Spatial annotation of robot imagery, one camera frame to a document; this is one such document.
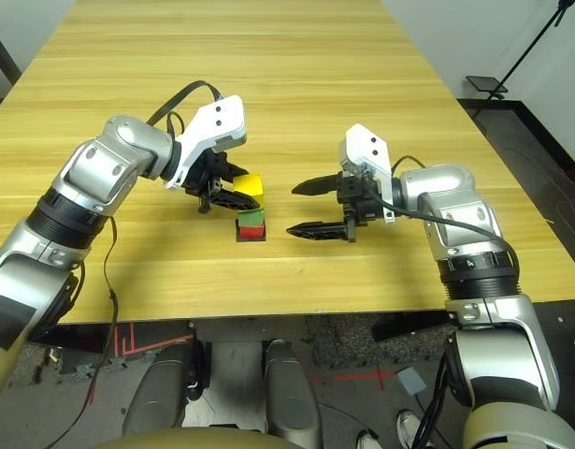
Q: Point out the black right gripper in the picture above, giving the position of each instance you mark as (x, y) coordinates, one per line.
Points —
(362, 201)

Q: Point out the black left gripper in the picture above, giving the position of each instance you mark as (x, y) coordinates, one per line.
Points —
(205, 175)

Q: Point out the yellow cube block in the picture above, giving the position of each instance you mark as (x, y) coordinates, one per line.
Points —
(249, 186)

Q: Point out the green cube block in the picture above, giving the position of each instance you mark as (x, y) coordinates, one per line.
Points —
(252, 219)

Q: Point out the red cube block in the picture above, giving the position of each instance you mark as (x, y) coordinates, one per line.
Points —
(252, 232)

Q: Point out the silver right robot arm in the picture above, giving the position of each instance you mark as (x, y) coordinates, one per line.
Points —
(455, 201)

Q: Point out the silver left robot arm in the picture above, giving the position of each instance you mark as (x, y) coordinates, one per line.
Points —
(104, 168)

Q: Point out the black square pad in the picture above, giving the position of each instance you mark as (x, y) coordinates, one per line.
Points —
(250, 239)

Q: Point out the grey robot right leg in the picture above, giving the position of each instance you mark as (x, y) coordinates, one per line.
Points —
(291, 393)

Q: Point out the grey robot leg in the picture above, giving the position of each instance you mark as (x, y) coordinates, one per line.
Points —
(161, 388)
(291, 393)

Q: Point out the grey foot pedal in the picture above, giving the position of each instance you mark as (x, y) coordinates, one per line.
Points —
(411, 380)

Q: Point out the black tripod stand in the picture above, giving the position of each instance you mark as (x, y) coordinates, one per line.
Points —
(487, 84)

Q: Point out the grey robot left leg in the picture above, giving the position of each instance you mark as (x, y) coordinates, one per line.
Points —
(161, 388)

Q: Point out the white sneaker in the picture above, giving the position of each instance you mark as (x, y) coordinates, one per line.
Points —
(411, 428)
(369, 440)

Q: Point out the tan robot torso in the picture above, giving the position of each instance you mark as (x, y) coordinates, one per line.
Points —
(184, 439)

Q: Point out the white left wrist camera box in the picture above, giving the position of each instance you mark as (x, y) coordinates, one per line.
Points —
(217, 126)

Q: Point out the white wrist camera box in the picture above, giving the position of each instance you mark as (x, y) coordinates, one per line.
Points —
(366, 149)
(217, 126)

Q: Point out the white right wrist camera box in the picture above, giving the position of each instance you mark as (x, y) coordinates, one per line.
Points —
(366, 149)

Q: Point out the wooden side table black frame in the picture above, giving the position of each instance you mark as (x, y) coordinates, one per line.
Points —
(2, 51)

